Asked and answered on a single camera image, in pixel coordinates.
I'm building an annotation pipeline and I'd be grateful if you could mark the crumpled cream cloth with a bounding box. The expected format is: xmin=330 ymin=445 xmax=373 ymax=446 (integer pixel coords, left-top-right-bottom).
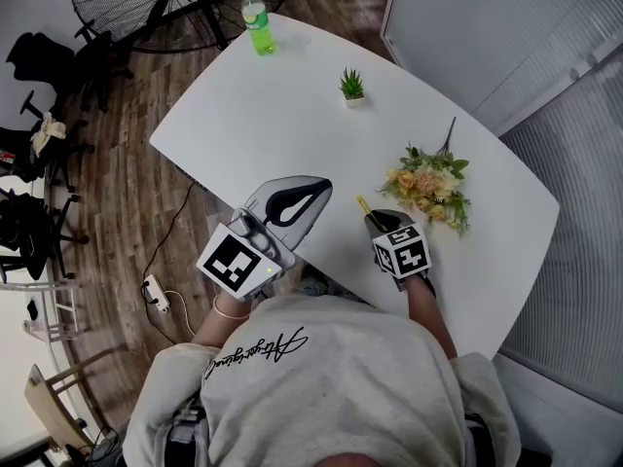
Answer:
xmin=29 ymin=112 xmax=68 ymax=158

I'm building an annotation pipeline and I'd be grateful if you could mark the cream sweatshirt with script print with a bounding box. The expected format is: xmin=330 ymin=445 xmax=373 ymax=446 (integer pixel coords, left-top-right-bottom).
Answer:
xmin=121 ymin=294 xmax=522 ymax=467

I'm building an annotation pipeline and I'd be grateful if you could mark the white power strip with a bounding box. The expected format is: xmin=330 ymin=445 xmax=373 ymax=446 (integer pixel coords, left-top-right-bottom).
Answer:
xmin=142 ymin=273 xmax=171 ymax=314

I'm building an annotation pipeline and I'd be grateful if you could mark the green soda bottle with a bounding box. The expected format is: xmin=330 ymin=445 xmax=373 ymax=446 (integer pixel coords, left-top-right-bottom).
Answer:
xmin=241 ymin=0 xmax=277 ymax=57

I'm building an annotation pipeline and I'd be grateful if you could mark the person's left forearm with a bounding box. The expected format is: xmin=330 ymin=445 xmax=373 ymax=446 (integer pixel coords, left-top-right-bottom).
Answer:
xmin=192 ymin=292 xmax=254 ymax=347

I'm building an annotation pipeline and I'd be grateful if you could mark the white step stool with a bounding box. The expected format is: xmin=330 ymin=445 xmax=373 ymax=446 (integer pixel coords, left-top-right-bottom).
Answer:
xmin=0 ymin=279 xmax=82 ymax=342

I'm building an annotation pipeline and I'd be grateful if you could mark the black office chair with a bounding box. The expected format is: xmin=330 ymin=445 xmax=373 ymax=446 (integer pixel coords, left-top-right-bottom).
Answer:
xmin=0 ymin=90 xmax=96 ymax=194
xmin=5 ymin=19 xmax=135 ymax=114
xmin=0 ymin=187 xmax=92 ymax=281

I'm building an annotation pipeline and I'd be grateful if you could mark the person's left shoe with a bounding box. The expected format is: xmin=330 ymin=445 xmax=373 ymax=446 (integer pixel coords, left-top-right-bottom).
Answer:
xmin=299 ymin=264 xmax=328 ymax=296

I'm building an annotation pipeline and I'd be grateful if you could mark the dark desk control panel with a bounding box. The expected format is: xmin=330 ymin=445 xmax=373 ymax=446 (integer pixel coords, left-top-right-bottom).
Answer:
xmin=174 ymin=162 xmax=210 ymax=192

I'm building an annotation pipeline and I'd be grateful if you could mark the person's right forearm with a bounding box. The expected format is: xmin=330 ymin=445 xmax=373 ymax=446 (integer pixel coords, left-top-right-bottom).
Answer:
xmin=403 ymin=274 xmax=458 ymax=362

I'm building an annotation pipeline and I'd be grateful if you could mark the thin pale bracelet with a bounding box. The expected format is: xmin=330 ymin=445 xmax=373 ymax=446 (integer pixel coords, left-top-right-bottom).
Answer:
xmin=212 ymin=293 xmax=253 ymax=320

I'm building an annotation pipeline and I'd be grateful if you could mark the long black floor cable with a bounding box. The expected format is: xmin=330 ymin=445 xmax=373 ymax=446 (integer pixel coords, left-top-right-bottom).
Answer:
xmin=140 ymin=182 xmax=196 ymax=286

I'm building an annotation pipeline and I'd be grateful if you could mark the small potted green plant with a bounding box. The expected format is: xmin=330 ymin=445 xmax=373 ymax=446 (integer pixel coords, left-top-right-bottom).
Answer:
xmin=339 ymin=65 xmax=366 ymax=109

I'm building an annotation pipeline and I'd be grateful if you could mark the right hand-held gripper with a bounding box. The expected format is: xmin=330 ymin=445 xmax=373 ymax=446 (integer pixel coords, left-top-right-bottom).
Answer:
xmin=362 ymin=208 xmax=434 ymax=293

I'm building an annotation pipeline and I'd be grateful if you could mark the white power cable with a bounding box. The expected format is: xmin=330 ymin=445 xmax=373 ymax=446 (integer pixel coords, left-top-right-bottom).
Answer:
xmin=165 ymin=289 xmax=199 ymax=338

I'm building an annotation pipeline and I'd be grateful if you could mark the light wooden chair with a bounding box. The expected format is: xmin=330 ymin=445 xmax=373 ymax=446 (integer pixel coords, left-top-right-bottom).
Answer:
xmin=23 ymin=347 xmax=130 ymax=456

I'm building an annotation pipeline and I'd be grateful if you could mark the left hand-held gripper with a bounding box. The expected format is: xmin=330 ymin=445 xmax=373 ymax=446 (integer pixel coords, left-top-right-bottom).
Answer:
xmin=195 ymin=174 xmax=335 ymax=304

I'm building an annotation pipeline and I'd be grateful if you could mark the yellow flower bouquet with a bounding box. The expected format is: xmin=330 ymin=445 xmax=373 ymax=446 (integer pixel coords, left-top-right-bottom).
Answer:
xmin=377 ymin=116 xmax=472 ymax=238

